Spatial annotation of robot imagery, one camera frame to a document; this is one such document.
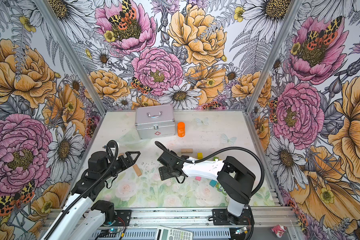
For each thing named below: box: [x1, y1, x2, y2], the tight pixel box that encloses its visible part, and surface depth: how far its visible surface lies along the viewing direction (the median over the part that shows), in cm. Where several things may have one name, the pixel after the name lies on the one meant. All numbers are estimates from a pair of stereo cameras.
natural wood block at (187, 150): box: [181, 148, 193, 154], surface depth 100 cm
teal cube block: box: [209, 179, 218, 188], surface depth 86 cm
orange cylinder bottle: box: [177, 121, 186, 138], surface depth 104 cm
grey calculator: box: [154, 225, 194, 240], surface depth 70 cm
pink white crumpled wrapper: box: [271, 224, 287, 238], surface depth 69 cm
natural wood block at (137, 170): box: [132, 164, 142, 177], surface depth 91 cm
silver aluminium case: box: [135, 104, 176, 140], surface depth 99 cm
